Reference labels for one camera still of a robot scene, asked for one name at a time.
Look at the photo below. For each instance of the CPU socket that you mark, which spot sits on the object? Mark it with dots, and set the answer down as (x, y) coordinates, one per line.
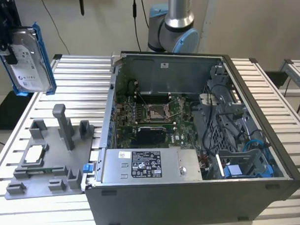
(157, 113)

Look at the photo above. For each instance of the hard disk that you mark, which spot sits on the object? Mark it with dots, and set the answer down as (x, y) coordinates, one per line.
(28, 63)

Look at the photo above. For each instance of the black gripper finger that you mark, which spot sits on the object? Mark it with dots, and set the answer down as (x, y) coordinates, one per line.
(12, 55)

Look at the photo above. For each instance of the silver CPU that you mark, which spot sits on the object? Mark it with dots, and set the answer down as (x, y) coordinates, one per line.
(34, 155)

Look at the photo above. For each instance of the black open PC case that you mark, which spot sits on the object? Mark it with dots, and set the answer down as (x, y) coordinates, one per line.
(173, 207)

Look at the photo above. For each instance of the green motherboard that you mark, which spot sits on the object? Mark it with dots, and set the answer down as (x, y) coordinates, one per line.
(181, 128)

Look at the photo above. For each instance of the blue case latch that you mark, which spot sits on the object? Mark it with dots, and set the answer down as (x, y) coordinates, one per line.
(87, 168)

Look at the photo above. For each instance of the blue disk bay clip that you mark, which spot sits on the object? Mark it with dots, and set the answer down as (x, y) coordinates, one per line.
(233, 172)

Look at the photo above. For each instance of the silver power supply with labels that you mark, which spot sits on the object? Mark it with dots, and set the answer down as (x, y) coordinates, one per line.
(113, 165)

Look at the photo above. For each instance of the black antenna rod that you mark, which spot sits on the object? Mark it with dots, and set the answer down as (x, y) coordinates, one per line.
(81, 4)

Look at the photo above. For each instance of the metal slat side table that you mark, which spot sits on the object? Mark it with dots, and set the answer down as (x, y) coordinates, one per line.
(299, 73)

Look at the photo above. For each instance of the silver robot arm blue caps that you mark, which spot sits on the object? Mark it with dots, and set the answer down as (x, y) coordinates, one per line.
(179, 19)

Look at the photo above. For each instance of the grey metal disk bay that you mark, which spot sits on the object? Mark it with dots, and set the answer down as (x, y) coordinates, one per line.
(238, 120)

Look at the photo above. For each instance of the grey parts rack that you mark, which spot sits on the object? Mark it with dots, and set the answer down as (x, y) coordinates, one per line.
(54, 158)

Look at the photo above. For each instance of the thin locking lever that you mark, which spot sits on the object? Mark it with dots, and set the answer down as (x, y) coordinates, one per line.
(143, 98)

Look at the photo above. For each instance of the black floor mat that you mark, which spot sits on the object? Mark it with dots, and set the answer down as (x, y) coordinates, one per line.
(7, 112)

